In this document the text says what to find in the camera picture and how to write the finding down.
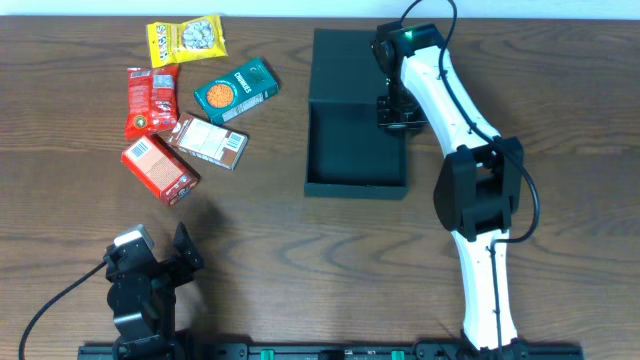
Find red snack pouch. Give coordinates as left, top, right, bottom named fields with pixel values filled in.
left=124, top=65, right=179, bottom=141

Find teal cookie box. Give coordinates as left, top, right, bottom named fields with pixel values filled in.
left=194, top=57, right=279, bottom=125

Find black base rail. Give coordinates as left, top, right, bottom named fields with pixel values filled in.
left=76, top=341, right=585, bottom=360

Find yellow candy pouch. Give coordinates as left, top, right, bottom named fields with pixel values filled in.
left=146, top=15, right=228, bottom=68

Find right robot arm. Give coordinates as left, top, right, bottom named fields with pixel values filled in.
left=371, top=21, right=523, bottom=358

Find black gift box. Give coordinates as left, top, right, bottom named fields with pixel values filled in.
left=304, top=29, right=409, bottom=200

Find brown and white box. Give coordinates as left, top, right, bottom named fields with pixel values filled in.
left=168, top=113, right=249, bottom=170

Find red orange box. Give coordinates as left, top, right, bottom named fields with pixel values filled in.
left=121, top=135, right=200, bottom=206

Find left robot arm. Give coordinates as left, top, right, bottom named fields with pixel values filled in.
left=103, top=222, right=204, bottom=359

